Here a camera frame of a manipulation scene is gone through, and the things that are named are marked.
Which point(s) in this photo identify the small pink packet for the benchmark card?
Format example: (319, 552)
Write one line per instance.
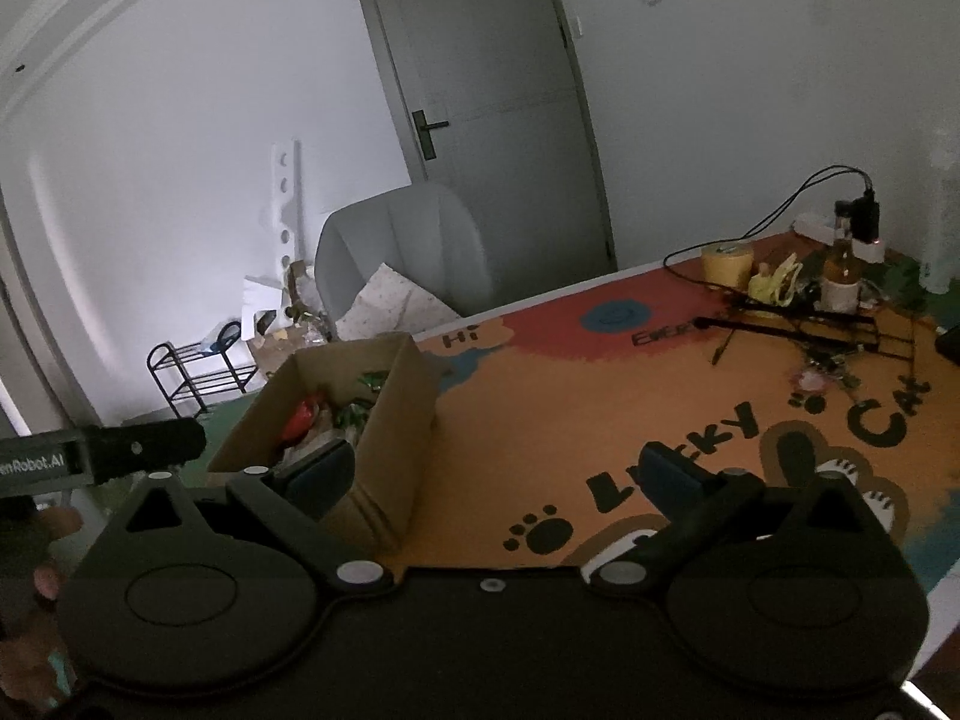
(814, 379)

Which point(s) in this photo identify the green leafy sprig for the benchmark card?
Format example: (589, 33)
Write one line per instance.
(904, 281)

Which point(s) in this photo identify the yellow tape roll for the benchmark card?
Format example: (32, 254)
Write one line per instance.
(726, 264)

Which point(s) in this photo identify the brown glass bottle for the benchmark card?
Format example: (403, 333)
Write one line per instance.
(840, 277)

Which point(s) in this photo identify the speckled white paper sheet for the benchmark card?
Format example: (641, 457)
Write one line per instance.
(397, 304)

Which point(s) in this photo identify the cartoon cat table mat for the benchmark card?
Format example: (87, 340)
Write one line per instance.
(562, 405)

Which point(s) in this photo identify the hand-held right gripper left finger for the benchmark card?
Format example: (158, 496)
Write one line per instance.
(322, 476)

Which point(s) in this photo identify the clear plastic bottle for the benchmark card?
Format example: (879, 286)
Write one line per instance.
(941, 225)

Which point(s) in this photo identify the white perforated board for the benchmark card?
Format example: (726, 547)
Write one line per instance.
(283, 202)

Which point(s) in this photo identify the grey armchair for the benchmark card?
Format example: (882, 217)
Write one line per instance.
(405, 240)

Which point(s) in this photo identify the brown curved stand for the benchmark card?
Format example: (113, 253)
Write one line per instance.
(301, 292)

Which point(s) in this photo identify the person's left hand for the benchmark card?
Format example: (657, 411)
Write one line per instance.
(60, 521)

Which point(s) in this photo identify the black charger adapter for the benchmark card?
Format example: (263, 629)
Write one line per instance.
(866, 216)

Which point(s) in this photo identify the brown cardboard box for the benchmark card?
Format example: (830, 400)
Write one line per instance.
(382, 465)

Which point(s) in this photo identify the grey door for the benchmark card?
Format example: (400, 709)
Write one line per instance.
(487, 112)

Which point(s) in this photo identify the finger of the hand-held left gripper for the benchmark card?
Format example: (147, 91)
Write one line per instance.
(150, 444)

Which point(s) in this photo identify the yellow rubber gloves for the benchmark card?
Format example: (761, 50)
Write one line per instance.
(776, 285)

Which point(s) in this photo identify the crumpled brown cardboard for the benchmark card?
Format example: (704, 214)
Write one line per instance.
(292, 349)

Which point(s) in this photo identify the white power strip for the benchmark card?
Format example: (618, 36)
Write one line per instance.
(814, 226)

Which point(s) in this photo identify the black long case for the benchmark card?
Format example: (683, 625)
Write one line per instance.
(949, 346)

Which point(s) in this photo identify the dark green snack packet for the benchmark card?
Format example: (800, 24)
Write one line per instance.
(364, 401)

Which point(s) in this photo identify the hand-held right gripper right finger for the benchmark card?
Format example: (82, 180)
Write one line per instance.
(667, 474)

